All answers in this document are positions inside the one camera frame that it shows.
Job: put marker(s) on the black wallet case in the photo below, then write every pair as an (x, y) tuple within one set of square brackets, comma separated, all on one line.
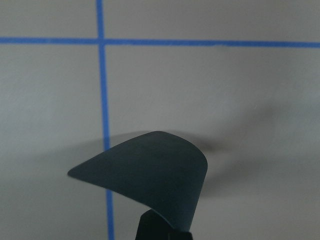
[(158, 169)]

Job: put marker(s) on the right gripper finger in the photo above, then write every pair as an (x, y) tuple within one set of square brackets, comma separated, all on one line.
[(153, 227)]

